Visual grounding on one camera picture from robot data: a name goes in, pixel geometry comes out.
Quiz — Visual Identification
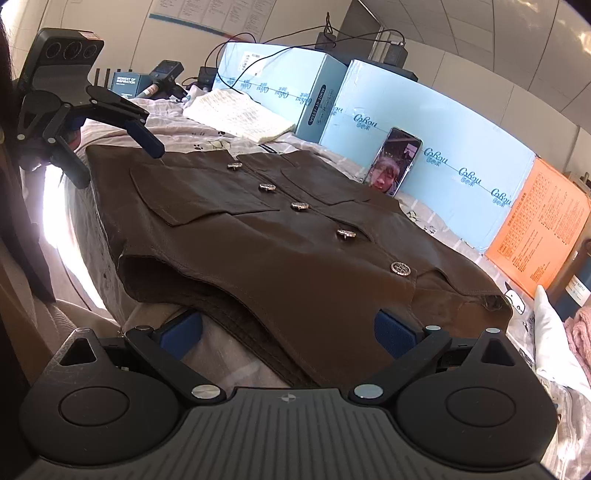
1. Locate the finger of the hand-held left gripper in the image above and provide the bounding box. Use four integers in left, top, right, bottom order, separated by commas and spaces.
69, 84, 166, 160
16, 90, 92, 189

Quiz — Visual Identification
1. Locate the black cable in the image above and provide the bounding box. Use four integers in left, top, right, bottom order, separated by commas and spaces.
205, 13, 406, 90

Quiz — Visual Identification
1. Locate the smartphone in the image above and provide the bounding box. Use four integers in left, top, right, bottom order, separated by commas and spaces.
361, 127, 423, 197

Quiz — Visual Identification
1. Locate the person's left forearm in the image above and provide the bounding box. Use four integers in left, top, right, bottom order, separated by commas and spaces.
0, 134, 57, 303

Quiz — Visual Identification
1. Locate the black handheld device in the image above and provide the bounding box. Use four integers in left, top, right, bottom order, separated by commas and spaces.
134, 60, 191, 103

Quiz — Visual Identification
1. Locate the wall poster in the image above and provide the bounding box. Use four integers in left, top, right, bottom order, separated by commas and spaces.
148, 0, 279, 38

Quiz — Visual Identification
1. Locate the person's beige clothing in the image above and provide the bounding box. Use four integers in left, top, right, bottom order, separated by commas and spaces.
0, 240, 122, 370

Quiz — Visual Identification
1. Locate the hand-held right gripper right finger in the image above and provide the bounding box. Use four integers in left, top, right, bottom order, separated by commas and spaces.
348, 308, 532, 405

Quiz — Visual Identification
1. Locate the white pillow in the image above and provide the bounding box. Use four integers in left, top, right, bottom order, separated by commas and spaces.
533, 284, 579, 385

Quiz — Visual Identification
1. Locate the orange printed paper sheet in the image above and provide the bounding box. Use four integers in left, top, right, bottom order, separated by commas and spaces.
485, 157, 591, 298

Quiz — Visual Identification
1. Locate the brown leather vest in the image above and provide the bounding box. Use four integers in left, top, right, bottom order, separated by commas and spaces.
85, 144, 514, 391

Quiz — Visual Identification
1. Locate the large light blue cardboard box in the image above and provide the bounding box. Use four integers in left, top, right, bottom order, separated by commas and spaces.
318, 59, 537, 254

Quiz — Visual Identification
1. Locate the pink knitted cloth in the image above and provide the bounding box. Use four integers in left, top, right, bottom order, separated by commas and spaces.
563, 305, 591, 376

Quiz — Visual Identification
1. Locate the small dark blue box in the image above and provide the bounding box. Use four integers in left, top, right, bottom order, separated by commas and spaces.
111, 71, 140, 99

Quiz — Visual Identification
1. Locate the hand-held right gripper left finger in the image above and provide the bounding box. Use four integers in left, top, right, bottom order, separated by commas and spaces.
48, 308, 228, 405

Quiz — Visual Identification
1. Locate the folded cream knitted cloth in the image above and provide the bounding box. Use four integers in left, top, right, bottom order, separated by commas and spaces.
183, 88, 297, 143

